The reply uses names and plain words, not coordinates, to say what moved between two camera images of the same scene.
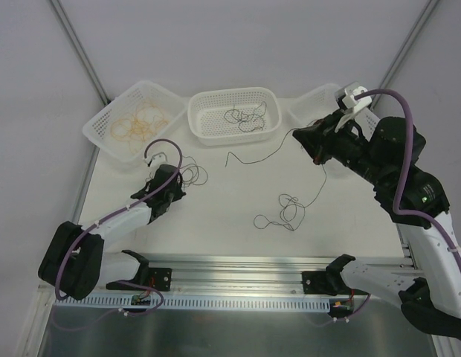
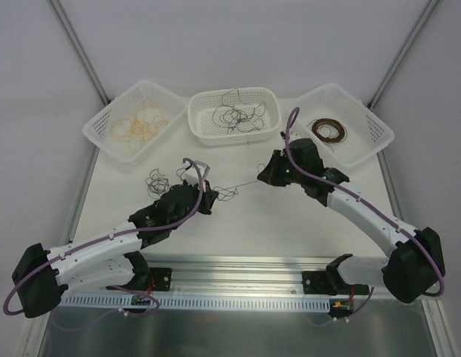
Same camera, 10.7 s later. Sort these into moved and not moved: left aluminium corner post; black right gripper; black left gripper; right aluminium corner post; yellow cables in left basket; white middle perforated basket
Moved: black right gripper; black left gripper
Not moved: right aluminium corner post; white middle perforated basket; yellow cables in left basket; left aluminium corner post
